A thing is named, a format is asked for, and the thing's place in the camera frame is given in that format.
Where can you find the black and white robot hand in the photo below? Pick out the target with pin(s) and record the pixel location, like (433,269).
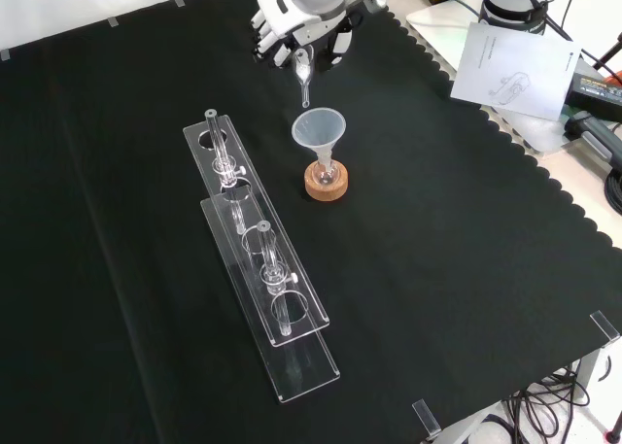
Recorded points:
(284,9)

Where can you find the translucent plastic funnel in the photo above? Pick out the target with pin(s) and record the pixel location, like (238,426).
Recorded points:
(318,128)

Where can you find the small round-bottom glass flask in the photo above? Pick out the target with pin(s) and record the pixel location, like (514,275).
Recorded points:
(325,174)

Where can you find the clear acrylic funnel stand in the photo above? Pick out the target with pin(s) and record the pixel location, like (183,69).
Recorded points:
(272,288)

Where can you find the pale board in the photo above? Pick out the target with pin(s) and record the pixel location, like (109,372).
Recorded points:
(437,31)

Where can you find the white printed leaflet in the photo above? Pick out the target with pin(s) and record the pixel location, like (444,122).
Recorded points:
(515,70)

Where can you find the black bench cloth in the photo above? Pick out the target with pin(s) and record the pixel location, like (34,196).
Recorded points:
(146,269)

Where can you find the black power adapter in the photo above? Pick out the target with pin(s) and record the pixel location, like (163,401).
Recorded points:
(595,92)

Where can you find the black and red tripod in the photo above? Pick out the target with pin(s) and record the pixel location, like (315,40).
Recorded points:
(610,58)

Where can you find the clear edge clip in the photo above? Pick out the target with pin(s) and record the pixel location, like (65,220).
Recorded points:
(426,419)
(605,325)

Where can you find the grey table leg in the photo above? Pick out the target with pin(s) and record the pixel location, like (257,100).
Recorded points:
(594,373)

